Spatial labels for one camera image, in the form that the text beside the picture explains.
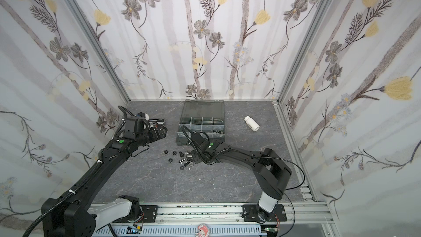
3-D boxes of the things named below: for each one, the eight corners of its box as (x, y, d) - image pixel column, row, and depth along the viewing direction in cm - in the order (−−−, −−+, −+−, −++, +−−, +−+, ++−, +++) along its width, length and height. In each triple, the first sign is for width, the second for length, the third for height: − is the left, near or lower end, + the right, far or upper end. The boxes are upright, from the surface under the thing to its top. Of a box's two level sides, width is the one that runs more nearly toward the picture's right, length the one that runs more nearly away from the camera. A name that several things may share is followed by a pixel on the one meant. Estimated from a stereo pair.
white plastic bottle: (253, 133, 105) (254, 129, 102) (242, 120, 112) (243, 117, 109) (259, 130, 107) (260, 126, 104) (248, 118, 113) (249, 114, 110)
